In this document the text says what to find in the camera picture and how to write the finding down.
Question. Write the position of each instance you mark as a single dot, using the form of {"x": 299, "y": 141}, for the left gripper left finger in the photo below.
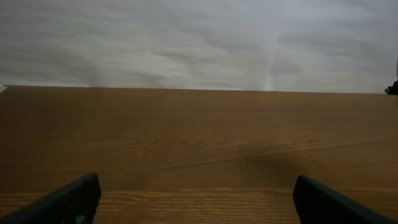
{"x": 66, "y": 203}

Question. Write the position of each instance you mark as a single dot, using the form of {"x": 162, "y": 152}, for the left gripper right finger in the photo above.
{"x": 323, "y": 203}

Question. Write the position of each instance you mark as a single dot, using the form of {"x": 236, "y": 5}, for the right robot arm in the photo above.
{"x": 393, "y": 88}

